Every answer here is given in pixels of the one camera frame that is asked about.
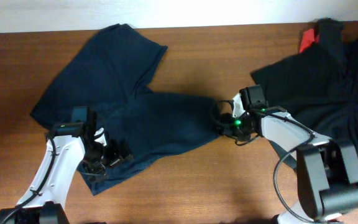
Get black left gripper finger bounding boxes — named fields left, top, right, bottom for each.
left=120, top=140, right=134, bottom=161
left=108, top=139, right=126, bottom=169

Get navy blue shorts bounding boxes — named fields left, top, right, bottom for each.
left=30, top=24, right=218, bottom=195

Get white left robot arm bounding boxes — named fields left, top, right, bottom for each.
left=0, top=121, right=133, bottom=223

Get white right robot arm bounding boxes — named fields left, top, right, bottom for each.
left=211, top=85, right=358, bottom=223

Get dark green garment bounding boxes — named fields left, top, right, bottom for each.
left=251, top=19, right=358, bottom=155

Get red cloth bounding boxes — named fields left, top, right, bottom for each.
left=299, top=28, right=319, bottom=53

